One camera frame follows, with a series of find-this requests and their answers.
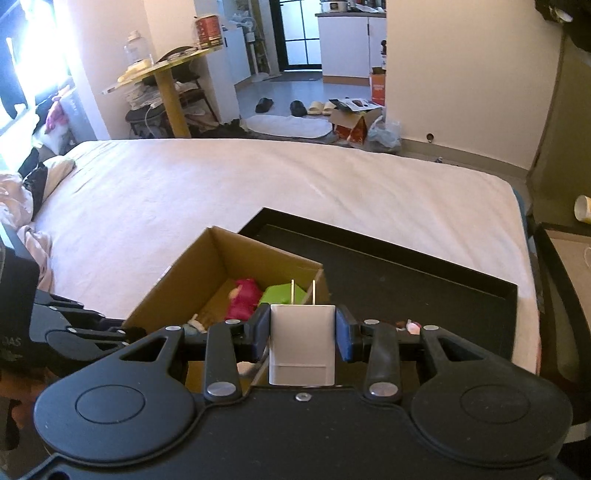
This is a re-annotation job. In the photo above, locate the clear glass jar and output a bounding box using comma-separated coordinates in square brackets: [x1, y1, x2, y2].
[124, 30, 154, 70]

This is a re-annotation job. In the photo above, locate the pile of clothes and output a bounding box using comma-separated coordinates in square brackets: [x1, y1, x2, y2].
[28, 85, 100, 158]

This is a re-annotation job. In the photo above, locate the black chair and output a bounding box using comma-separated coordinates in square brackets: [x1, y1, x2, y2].
[124, 74, 218, 138]

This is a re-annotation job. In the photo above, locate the pink toy figurine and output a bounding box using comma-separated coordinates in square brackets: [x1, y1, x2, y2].
[225, 278, 264, 322]

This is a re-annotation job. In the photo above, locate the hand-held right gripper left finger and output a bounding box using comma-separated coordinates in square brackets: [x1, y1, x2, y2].
[117, 305, 271, 402]

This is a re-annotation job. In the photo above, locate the orange paper bag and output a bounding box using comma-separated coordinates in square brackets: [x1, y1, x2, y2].
[369, 68, 387, 107]

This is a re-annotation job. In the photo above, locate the brown wooden panel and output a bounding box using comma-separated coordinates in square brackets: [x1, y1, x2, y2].
[526, 32, 591, 232]

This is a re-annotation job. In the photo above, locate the round yellow table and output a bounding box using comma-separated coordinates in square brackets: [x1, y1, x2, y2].
[102, 46, 225, 138]

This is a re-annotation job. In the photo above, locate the white charger plug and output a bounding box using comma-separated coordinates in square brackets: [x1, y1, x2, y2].
[269, 279, 336, 387]

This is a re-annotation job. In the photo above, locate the white plastic bag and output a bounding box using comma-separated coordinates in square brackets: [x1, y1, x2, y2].
[367, 115, 403, 154]

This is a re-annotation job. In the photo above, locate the green plastic cup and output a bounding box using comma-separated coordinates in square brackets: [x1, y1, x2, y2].
[257, 284, 308, 308]

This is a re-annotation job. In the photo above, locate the white floor mat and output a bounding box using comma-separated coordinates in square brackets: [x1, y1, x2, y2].
[245, 114, 334, 141]

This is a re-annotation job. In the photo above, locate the beige pillow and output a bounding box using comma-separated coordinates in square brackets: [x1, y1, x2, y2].
[18, 156, 77, 217]

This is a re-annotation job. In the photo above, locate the open cardboard floor box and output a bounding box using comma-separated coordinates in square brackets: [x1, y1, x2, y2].
[330, 98, 385, 148]

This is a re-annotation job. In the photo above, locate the black-framed glass door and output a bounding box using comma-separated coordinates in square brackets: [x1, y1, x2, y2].
[269, 0, 322, 72]

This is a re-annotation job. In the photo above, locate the red canister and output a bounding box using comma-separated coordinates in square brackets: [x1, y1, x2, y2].
[194, 15, 226, 49]

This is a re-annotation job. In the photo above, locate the white bed mattress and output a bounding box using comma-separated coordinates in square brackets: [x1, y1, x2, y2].
[28, 138, 542, 377]

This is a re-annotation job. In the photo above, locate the brown cardboard box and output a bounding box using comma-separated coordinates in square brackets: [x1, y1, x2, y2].
[124, 225, 331, 393]

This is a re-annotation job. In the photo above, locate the black tray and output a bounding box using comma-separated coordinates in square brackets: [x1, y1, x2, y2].
[235, 208, 519, 386]

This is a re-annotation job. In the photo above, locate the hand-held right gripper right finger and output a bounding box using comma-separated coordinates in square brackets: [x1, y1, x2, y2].
[335, 305, 503, 402]

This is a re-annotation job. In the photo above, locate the white kitchen cabinet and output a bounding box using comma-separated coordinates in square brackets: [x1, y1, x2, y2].
[316, 11, 387, 86]

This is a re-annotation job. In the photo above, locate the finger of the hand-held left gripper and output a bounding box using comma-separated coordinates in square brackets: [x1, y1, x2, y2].
[30, 291, 145, 357]

